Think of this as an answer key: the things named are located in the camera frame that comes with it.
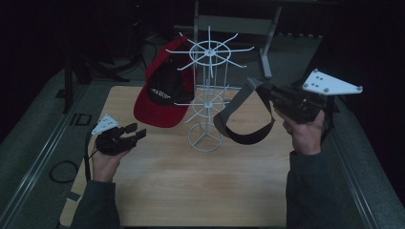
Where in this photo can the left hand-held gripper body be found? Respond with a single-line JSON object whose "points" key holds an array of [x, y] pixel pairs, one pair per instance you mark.
{"points": [[111, 143]]}

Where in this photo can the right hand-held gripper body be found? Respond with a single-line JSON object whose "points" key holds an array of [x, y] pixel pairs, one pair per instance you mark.
{"points": [[299, 103]]}

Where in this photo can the red and black cap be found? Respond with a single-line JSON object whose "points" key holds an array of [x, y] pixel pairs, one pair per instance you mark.
{"points": [[159, 111]]}

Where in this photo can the person's left hand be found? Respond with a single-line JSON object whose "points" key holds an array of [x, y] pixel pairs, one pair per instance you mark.
{"points": [[106, 165]]}

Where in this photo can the person's right hand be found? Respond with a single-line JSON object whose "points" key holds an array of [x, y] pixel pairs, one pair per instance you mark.
{"points": [[305, 136]]}

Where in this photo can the black rectangular bracket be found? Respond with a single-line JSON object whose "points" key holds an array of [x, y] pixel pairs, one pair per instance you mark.
{"points": [[81, 119]]}

